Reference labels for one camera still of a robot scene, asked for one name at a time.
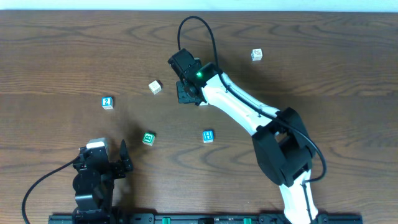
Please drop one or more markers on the white block top right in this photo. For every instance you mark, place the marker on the white block top right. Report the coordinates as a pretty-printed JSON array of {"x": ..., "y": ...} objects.
[{"x": 256, "y": 54}]

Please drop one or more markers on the blue number 2 block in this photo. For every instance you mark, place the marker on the blue number 2 block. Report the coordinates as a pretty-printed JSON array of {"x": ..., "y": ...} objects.
[{"x": 107, "y": 103}]

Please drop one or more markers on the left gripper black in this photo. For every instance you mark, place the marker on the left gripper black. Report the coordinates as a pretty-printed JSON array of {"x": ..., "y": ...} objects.
[{"x": 117, "y": 168}]

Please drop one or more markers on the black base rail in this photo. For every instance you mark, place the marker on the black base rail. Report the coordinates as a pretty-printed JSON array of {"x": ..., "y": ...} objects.
[{"x": 268, "y": 218}]

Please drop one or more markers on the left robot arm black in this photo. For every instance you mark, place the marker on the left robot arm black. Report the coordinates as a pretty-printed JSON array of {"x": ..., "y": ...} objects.
[{"x": 94, "y": 183}]

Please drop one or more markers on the cream block green R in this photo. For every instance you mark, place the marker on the cream block green R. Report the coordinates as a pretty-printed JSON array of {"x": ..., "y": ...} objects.
[{"x": 155, "y": 87}]

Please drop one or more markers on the red letter A block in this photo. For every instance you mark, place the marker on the red letter A block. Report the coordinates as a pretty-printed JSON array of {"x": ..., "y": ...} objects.
[{"x": 203, "y": 103}]

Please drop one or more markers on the green face block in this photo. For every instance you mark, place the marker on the green face block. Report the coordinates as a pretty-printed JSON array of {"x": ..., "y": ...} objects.
[{"x": 148, "y": 138}]

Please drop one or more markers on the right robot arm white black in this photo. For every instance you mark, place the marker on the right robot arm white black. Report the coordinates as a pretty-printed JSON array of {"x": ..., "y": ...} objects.
[{"x": 280, "y": 140}]

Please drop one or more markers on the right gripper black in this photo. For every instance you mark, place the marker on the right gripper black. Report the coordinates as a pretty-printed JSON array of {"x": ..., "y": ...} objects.
[{"x": 183, "y": 94}]

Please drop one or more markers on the blue letter H block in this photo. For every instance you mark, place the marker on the blue letter H block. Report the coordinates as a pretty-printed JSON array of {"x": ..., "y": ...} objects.
[{"x": 208, "y": 136}]

